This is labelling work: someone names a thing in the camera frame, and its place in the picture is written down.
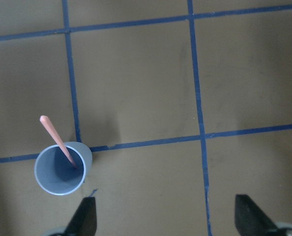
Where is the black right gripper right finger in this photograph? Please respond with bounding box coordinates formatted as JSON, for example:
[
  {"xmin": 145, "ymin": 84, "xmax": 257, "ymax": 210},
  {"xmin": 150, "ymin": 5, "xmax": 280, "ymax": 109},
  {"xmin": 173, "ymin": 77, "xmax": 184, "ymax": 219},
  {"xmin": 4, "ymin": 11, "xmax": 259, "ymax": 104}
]
[{"xmin": 234, "ymin": 194, "xmax": 278, "ymax": 236}]

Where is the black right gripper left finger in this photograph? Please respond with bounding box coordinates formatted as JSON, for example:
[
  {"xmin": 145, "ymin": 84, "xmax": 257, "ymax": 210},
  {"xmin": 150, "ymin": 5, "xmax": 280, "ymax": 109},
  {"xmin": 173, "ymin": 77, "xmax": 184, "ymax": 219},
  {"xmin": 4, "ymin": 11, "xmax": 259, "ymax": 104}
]
[{"xmin": 63, "ymin": 197, "xmax": 97, "ymax": 236}]

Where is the blue plastic cup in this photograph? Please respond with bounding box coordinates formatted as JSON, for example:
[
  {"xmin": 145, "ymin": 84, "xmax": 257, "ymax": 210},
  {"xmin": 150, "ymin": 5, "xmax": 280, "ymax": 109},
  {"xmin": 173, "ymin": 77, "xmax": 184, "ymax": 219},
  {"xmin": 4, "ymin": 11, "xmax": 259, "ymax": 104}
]
[{"xmin": 34, "ymin": 142, "xmax": 92, "ymax": 196}]

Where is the pink chopstick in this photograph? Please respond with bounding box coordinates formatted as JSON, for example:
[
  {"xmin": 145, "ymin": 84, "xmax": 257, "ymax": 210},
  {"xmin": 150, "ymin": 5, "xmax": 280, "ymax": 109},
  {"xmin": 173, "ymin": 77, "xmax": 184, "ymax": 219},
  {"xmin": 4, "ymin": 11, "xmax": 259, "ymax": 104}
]
[{"xmin": 39, "ymin": 115, "xmax": 77, "ymax": 169}]

